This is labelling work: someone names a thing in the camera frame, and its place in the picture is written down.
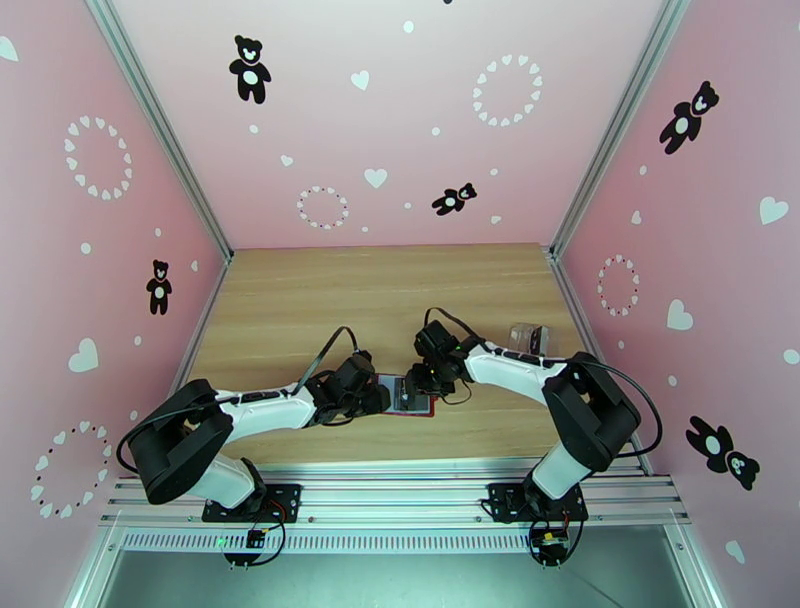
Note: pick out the red leather card holder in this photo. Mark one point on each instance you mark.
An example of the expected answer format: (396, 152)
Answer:
(390, 387)

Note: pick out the clear plastic card box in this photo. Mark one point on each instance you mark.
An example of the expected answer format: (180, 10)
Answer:
(522, 337)

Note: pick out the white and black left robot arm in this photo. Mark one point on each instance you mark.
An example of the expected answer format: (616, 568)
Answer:
(269, 412)

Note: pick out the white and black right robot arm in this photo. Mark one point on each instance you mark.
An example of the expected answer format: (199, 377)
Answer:
(512, 369)

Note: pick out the perforated metal strip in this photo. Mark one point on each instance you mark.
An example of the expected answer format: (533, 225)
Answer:
(375, 542)

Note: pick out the left base power wiring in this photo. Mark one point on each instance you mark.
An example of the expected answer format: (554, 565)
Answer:
(255, 537)

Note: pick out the base power wiring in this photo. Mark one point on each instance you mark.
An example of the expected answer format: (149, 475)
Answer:
(255, 537)
(550, 542)

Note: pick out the right base power wiring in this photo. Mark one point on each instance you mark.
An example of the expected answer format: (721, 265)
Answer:
(550, 542)

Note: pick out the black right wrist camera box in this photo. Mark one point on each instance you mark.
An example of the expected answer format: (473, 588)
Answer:
(424, 340)

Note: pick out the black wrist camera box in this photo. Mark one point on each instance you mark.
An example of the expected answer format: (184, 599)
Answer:
(424, 340)
(361, 356)

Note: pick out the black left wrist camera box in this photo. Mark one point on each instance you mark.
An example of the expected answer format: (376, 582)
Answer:
(361, 356)

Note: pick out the aluminium front frame rail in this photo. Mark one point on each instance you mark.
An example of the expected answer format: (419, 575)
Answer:
(387, 494)

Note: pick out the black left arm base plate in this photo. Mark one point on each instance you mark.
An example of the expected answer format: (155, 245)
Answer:
(281, 500)

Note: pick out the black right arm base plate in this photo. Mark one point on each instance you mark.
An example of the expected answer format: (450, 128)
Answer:
(503, 500)

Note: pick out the aluminium frame post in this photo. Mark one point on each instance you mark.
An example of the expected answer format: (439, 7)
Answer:
(615, 125)
(156, 119)

